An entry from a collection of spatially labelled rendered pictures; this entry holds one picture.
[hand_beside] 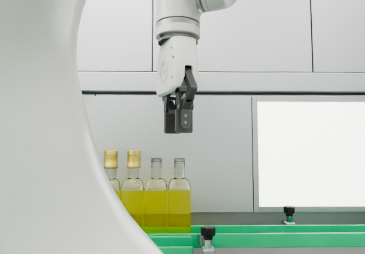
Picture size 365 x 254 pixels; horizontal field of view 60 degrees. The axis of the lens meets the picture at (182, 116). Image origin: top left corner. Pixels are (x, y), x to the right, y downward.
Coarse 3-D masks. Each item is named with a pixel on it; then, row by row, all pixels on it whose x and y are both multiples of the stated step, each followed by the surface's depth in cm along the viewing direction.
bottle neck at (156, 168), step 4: (152, 160) 79; (156, 160) 79; (160, 160) 79; (152, 164) 79; (156, 164) 79; (160, 164) 79; (152, 168) 79; (156, 168) 79; (160, 168) 79; (152, 172) 79; (156, 172) 79; (160, 172) 79; (152, 176) 79; (156, 176) 79; (160, 176) 79
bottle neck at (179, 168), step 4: (176, 160) 80; (180, 160) 80; (184, 160) 80; (176, 164) 80; (180, 164) 79; (184, 164) 80; (176, 168) 80; (180, 168) 79; (184, 168) 80; (176, 172) 79; (180, 172) 79; (184, 172) 80; (176, 176) 79; (180, 176) 79; (184, 176) 80
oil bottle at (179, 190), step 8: (168, 184) 79; (176, 184) 78; (184, 184) 78; (168, 192) 78; (176, 192) 77; (184, 192) 77; (168, 200) 78; (176, 200) 77; (184, 200) 77; (168, 208) 77; (176, 208) 77; (184, 208) 77; (168, 216) 77; (176, 216) 77; (184, 216) 77; (168, 224) 77; (176, 224) 77; (184, 224) 77; (168, 232) 77; (176, 232) 77; (184, 232) 77
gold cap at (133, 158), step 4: (128, 152) 79; (132, 152) 79; (136, 152) 79; (140, 152) 80; (128, 156) 79; (132, 156) 79; (136, 156) 79; (140, 156) 80; (128, 160) 79; (132, 160) 79; (136, 160) 79; (140, 160) 80; (128, 164) 79; (132, 164) 79; (136, 164) 79; (140, 164) 80
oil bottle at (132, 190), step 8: (128, 184) 77; (136, 184) 77; (144, 184) 81; (128, 192) 77; (136, 192) 77; (128, 200) 77; (136, 200) 77; (128, 208) 77; (136, 208) 77; (136, 216) 77
